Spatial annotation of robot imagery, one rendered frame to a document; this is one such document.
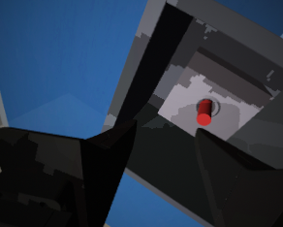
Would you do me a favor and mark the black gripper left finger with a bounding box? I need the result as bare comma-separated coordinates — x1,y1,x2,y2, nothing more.
0,119,137,227

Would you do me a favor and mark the red peg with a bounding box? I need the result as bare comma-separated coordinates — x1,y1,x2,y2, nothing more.
197,99,212,126

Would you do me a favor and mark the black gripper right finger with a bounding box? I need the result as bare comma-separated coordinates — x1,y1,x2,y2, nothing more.
194,128,283,227

